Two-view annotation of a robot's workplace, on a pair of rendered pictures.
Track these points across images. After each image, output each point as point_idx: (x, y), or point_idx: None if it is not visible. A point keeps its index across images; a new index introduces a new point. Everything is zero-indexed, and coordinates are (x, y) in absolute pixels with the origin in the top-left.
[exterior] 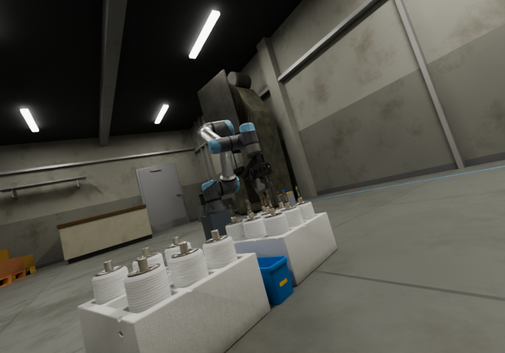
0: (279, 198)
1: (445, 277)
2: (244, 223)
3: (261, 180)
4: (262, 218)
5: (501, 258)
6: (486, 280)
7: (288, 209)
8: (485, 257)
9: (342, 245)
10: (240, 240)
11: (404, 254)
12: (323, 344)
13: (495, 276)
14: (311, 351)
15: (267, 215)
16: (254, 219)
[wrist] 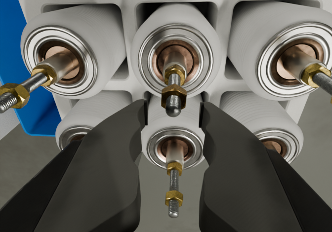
0: (321, 86)
1: (145, 202)
2: (20, 50)
3: (202, 229)
4: (87, 97)
5: (178, 222)
6: (143, 215)
7: (151, 160)
8: (180, 217)
9: None
10: (33, 3)
11: (200, 181)
12: (37, 160)
13: (148, 218)
14: (27, 157)
15: (84, 129)
16: (49, 89)
